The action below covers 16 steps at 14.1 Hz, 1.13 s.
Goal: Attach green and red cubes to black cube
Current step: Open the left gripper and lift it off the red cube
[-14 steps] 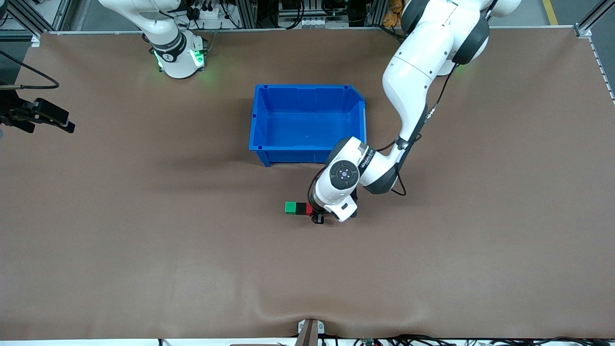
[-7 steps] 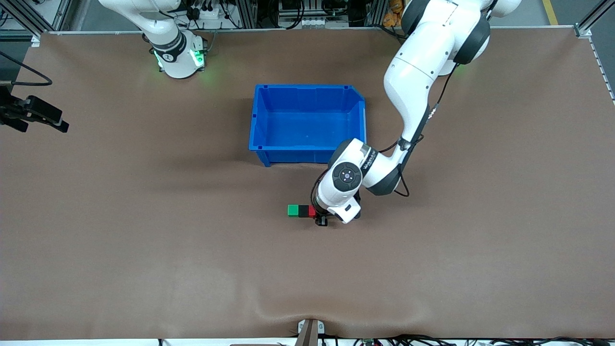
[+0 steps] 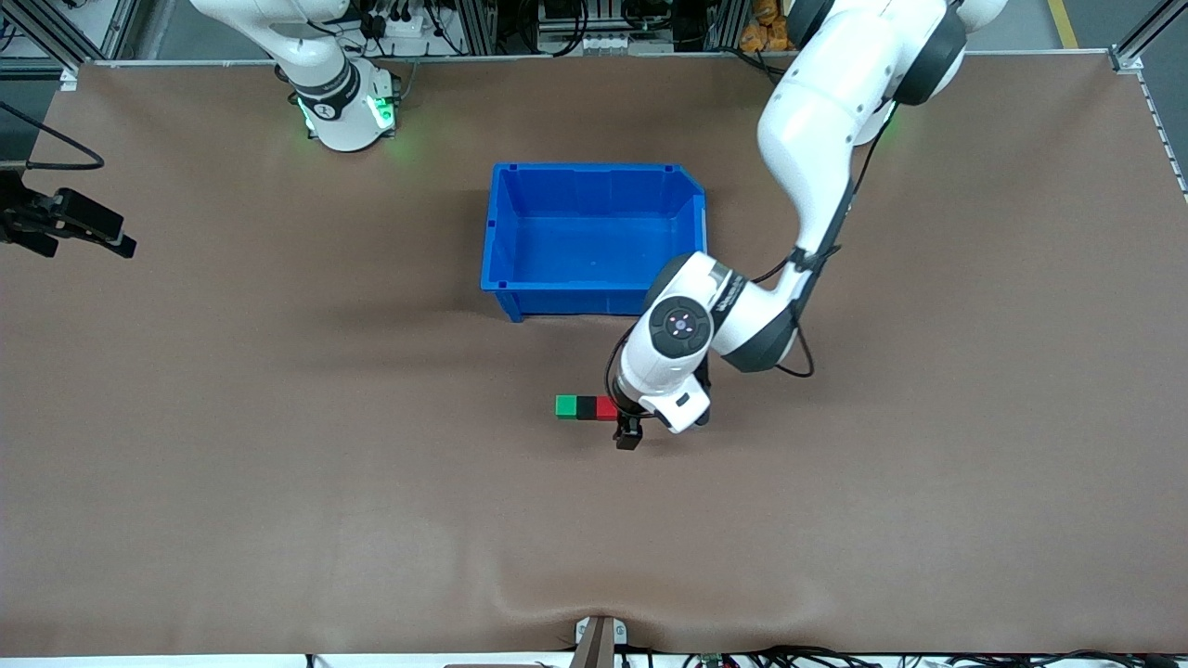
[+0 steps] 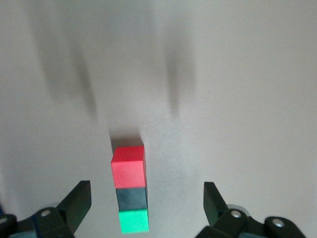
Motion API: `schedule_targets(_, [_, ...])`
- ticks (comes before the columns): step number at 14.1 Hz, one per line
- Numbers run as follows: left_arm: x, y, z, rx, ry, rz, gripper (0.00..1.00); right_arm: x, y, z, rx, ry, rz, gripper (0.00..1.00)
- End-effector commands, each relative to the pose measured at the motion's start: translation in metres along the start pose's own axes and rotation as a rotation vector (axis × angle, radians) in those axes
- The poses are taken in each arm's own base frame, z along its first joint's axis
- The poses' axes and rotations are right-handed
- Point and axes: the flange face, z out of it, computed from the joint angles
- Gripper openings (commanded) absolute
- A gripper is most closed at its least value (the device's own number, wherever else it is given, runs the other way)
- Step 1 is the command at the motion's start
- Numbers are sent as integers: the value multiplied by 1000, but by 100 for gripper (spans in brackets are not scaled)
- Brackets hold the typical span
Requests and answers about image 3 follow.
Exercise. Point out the orange snack bag pile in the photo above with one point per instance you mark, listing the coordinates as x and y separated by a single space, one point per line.
763 32

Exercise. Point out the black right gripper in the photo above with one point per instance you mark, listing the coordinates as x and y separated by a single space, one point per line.
28 219

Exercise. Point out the brown table mat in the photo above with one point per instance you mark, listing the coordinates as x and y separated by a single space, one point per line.
835 520

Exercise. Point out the white power strip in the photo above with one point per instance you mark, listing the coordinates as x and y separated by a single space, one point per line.
399 28

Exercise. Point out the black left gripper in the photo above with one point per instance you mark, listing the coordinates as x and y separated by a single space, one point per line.
627 428

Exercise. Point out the blue plastic storage bin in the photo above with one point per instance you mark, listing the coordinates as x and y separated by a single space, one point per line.
575 241

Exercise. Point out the green cube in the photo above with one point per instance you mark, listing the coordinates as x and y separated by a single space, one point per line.
566 406

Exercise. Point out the metal table edge clamp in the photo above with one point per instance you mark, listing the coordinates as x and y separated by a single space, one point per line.
597 642

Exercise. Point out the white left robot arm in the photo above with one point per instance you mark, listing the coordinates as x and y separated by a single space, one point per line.
817 121

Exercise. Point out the red cube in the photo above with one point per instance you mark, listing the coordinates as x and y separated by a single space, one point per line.
606 408

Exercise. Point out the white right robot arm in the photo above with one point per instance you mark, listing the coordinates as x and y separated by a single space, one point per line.
339 111

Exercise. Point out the aluminium frame profile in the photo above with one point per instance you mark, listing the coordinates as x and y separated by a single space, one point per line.
475 26
88 23
727 23
1146 42

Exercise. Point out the black cube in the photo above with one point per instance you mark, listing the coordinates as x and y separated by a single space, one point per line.
587 408

